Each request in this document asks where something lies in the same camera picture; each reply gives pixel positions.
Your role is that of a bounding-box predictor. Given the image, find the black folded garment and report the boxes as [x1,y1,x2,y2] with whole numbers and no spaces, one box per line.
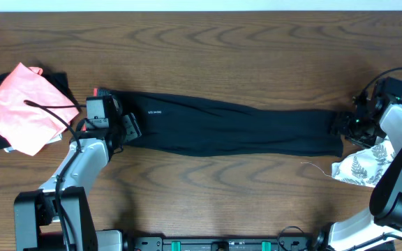
[0,73,77,150]

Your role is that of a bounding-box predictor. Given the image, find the left black cable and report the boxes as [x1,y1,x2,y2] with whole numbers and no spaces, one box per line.
[23,100,87,251]

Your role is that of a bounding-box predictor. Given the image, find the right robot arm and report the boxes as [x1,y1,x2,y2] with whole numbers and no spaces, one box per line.
[309,77,402,250]

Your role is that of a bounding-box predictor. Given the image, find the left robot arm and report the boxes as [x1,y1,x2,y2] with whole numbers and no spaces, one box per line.
[13,95,141,251]

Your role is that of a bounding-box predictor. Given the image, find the white fern print cloth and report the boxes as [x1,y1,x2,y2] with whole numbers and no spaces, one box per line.
[300,135,402,192]

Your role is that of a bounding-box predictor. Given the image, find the pink folded cloth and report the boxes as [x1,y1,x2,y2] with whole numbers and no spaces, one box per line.
[0,63,79,156]

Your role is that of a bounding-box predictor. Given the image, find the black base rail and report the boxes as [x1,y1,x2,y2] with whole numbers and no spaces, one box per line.
[96,229,396,251]

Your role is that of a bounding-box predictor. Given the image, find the black leggings with red waistband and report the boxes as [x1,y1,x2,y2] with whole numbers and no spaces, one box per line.
[94,88,343,157]

